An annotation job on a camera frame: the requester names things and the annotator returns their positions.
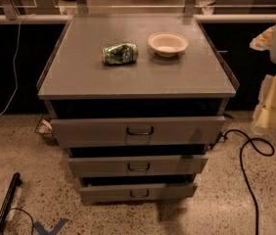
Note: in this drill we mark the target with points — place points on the black bar on floor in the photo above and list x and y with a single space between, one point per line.
15 182

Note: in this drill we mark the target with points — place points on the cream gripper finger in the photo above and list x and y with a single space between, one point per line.
264 115
263 41

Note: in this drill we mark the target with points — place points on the grey bottom drawer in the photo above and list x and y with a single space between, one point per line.
136 192

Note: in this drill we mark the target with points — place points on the grey drawer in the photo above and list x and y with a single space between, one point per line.
136 192
136 166
136 131

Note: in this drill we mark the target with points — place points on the grey top drawer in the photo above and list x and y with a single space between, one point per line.
136 131

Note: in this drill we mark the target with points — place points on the grey drawer cabinet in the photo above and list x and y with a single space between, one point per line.
77 84

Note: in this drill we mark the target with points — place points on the white paper bowl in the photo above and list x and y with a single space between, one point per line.
167 44

